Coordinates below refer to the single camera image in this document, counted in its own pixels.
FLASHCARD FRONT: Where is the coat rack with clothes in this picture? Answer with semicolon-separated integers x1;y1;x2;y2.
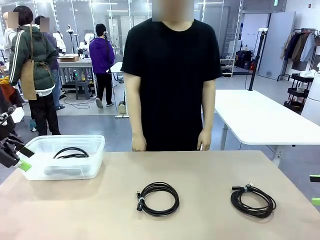
276;27;320;82

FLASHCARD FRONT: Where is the person in blue jeans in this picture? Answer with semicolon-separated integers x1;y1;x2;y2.
34;15;66;111

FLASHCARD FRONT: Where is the clear plastic storage container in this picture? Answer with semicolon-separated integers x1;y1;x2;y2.
18;134;106;181

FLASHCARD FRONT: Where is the black camera pole stand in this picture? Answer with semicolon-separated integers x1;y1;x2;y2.
248;27;269;91

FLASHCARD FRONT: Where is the grey plastic stool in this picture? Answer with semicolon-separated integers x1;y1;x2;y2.
74;79;91;100

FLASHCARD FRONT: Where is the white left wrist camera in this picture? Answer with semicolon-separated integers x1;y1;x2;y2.
8;106;25;124

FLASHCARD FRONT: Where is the white robot head on stand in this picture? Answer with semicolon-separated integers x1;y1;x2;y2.
66;24;79;55

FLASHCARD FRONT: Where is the black usb cable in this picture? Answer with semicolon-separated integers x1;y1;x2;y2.
135;181;180;217
230;183;277;219

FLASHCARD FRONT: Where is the brown cardboard box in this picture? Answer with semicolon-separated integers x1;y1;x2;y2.
59;55;80;63

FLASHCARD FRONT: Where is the black bags pile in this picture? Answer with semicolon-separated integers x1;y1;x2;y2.
235;49;256;70

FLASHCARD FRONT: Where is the person's right hand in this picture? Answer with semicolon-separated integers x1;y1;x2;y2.
131;134;148;153

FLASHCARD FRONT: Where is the wooden shoe rack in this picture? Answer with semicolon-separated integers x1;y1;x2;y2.
219;57;236;78

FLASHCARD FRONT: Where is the person's left forearm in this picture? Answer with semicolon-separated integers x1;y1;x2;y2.
201;99;216;132

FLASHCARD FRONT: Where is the large white table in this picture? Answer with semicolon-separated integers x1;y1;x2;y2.
213;89;320;168

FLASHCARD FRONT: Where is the person in black t-shirt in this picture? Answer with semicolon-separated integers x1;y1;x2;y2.
120;18;222;152

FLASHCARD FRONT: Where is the person's left hand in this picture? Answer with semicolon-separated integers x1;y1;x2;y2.
196;129;214;152

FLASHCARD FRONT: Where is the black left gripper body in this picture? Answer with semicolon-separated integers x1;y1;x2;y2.
0;121;16;162

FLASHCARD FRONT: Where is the person in green jacket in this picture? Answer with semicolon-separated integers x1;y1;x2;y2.
8;5;62;136

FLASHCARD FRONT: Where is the small white desk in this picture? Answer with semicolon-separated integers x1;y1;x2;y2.
109;61;129;119

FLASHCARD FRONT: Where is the grey background workbench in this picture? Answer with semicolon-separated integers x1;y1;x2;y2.
56;56;97;97

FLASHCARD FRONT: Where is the black utility cart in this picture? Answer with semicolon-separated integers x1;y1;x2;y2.
283;72;315;113

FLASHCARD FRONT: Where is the black power cable with plug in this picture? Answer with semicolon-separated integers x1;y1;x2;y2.
52;146;90;160

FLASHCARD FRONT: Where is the person's right forearm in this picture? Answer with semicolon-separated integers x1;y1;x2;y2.
126;104;147;138

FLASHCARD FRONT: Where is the white cylindrical machine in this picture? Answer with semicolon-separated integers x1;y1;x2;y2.
300;69;320;120

